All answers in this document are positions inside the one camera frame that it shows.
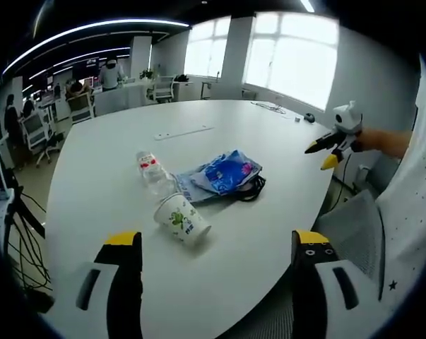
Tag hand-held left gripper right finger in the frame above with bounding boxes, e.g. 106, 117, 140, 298
290, 229, 378, 339

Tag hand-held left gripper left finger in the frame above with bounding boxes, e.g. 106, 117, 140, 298
52, 231, 143, 339

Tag black cable bundle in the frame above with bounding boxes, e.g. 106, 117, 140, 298
237, 175, 267, 202

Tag white paper cup green print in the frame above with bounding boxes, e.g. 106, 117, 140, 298
153, 193, 213, 248

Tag blue white plastic bag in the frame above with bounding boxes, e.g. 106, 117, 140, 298
172, 149, 264, 204

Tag clear plastic water bottle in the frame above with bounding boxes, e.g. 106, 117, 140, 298
135, 150, 177, 198

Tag grey mesh office chair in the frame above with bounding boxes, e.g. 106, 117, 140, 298
313, 189, 389, 301

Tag white table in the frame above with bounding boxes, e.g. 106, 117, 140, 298
42, 99, 341, 339

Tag person's white dotted shirt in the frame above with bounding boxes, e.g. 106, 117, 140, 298
374, 56, 426, 319

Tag black tripod stand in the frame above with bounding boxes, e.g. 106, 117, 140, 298
0, 169, 47, 255

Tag white office chair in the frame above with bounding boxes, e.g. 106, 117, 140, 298
66, 92, 95, 124
147, 74, 177, 104
20, 112, 64, 169

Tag white partition desk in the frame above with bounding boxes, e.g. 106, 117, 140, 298
92, 81, 153, 117

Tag black hanging cable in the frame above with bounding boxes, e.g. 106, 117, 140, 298
331, 155, 358, 209

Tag thin cable on table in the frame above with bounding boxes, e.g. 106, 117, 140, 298
250, 101, 288, 114

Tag black floor cables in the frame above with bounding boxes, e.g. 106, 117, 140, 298
6, 211, 57, 311

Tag white table cable cover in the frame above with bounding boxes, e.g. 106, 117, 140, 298
153, 126, 216, 141

